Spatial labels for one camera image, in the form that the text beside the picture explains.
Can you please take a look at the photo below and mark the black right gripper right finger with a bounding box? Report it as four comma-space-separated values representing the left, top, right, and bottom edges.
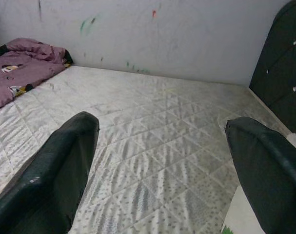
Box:
225, 116, 296, 234

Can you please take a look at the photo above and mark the pink cartoon print blanket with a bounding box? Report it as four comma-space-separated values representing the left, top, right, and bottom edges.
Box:
0, 38, 74, 114

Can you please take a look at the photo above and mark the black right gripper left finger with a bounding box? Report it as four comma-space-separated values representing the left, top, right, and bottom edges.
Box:
0, 111, 100, 234

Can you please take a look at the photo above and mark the white quilted mattress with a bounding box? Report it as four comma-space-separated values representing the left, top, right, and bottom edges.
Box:
0, 64, 292, 234

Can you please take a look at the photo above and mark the dark tufted headboard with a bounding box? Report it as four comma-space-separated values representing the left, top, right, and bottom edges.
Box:
249, 0, 296, 137

